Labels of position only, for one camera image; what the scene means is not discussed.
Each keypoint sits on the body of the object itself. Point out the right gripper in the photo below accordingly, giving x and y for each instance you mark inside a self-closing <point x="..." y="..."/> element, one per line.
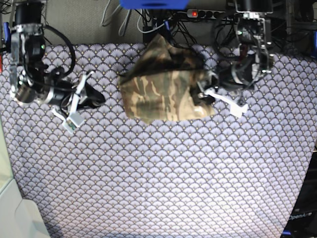
<point x="89" y="97"/>

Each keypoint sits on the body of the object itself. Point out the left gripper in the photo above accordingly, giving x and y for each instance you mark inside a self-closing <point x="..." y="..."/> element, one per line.
<point x="209" y="82"/>

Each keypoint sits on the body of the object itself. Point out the camouflage T-shirt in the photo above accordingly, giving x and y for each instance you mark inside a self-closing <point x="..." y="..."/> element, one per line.
<point x="163" y="84"/>

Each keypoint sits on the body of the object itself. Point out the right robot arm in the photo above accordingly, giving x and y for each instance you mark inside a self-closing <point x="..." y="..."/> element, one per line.
<point x="30" y="79"/>

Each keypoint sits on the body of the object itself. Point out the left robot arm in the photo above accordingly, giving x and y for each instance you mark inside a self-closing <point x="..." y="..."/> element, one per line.
<point x="254" y="59"/>

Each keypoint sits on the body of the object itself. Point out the white power strip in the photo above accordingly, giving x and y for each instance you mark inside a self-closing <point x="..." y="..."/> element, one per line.
<point x="203" y="14"/>

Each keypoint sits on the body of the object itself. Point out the black box under table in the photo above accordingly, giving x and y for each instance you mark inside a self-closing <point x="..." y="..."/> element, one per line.
<point x="147" y="37"/>

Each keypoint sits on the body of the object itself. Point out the fan pattern tablecloth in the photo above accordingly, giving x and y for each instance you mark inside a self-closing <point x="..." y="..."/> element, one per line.
<point x="218" y="177"/>

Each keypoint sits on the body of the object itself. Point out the white plastic bin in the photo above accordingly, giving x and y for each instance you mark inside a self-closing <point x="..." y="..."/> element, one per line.
<point x="19" y="217"/>

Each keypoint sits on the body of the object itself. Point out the black OpenArm case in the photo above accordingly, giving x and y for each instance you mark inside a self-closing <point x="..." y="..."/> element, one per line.
<point x="302" y="222"/>

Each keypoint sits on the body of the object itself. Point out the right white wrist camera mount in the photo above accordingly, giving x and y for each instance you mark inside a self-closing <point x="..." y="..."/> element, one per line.
<point x="73" y="120"/>

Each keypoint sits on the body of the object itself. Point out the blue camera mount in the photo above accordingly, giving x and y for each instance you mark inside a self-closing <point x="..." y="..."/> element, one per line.
<point x="154" y="4"/>

